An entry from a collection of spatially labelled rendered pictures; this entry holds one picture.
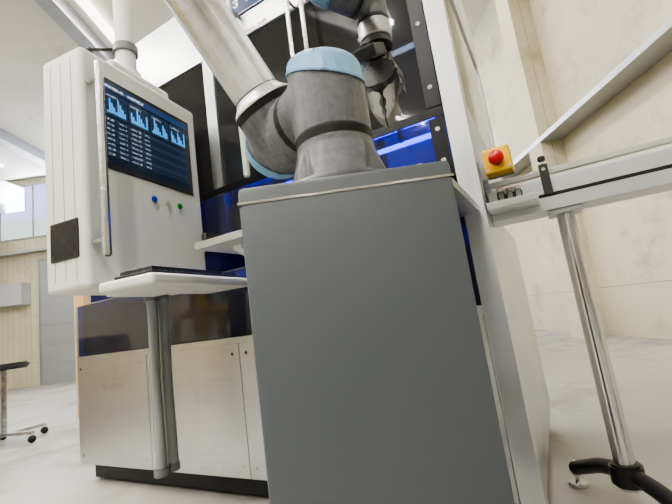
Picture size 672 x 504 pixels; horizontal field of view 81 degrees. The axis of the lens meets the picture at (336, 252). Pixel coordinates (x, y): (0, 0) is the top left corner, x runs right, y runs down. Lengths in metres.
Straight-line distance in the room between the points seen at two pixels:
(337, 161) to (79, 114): 1.05
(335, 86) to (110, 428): 1.98
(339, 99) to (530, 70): 5.39
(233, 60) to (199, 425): 1.42
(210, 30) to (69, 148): 0.80
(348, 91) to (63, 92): 1.11
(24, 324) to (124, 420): 9.94
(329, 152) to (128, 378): 1.75
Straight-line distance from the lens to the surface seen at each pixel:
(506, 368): 1.19
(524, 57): 5.99
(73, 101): 1.50
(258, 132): 0.71
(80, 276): 1.32
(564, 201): 1.29
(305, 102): 0.60
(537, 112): 5.67
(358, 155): 0.54
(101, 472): 2.50
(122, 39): 1.84
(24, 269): 12.17
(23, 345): 12.02
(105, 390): 2.28
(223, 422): 1.71
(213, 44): 0.76
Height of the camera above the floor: 0.63
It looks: 9 degrees up
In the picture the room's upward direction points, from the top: 8 degrees counter-clockwise
